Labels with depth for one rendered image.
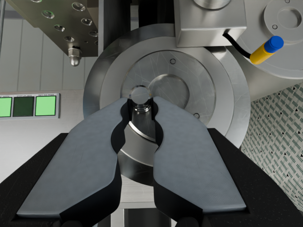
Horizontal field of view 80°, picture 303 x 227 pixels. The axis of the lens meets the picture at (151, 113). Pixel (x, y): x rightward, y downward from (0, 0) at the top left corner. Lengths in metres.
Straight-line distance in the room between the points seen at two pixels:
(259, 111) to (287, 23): 0.18
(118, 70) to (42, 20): 0.34
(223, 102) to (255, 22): 0.09
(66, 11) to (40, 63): 1.66
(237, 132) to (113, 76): 0.12
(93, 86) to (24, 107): 0.44
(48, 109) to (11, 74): 1.62
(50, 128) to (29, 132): 0.05
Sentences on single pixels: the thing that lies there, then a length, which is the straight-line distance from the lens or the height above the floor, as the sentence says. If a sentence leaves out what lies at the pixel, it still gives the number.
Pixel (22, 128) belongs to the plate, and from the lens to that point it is 0.60.
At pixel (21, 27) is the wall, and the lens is 2.33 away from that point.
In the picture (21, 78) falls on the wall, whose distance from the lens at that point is 2.12.
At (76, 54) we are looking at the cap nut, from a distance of 0.56.
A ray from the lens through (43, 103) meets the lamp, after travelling 0.57.
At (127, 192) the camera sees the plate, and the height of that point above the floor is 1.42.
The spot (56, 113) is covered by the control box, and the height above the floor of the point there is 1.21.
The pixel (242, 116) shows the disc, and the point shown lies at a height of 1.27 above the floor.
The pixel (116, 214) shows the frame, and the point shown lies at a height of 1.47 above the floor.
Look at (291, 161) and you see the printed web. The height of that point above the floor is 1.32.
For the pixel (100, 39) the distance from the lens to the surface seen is 0.20.
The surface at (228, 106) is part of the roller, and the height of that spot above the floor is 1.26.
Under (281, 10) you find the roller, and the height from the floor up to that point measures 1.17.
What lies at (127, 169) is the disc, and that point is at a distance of 0.16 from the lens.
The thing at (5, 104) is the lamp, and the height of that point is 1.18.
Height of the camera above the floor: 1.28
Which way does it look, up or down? 8 degrees down
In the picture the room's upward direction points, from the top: 178 degrees clockwise
